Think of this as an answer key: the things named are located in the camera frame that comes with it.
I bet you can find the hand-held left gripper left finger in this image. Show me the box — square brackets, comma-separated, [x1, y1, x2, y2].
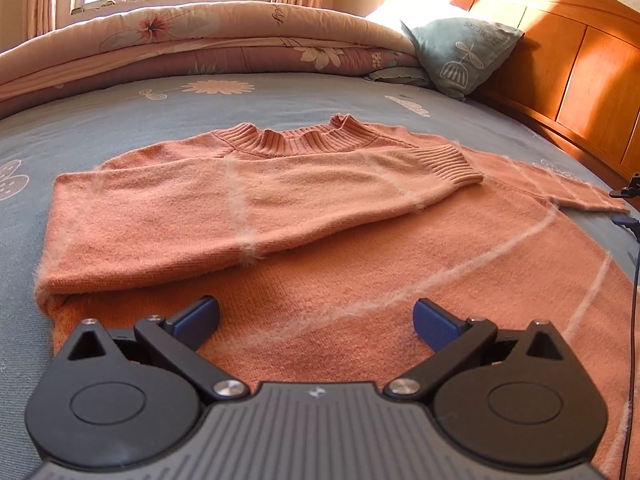
[66, 296, 251, 402]

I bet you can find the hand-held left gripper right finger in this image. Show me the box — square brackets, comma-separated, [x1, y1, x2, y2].
[383, 298, 572, 404]

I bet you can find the orange striped sweater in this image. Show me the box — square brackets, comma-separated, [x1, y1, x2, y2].
[32, 112, 640, 480]

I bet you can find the wooden headboard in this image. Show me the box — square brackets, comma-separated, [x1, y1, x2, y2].
[449, 0, 640, 182]

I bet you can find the blue floral bed sheet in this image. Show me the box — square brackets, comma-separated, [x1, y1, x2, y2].
[0, 71, 640, 480]

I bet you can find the blue printed pillow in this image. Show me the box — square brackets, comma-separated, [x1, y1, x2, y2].
[399, 17, 526, 102]

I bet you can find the flat grey-green pillow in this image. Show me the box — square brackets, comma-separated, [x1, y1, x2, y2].
[363, 62, 434, 89]

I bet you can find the folded pink floral quilt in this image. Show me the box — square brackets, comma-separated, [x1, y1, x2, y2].
[0, 1, 422, 117]

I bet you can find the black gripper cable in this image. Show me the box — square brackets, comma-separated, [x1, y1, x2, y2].
[619, 229, 640, 480]

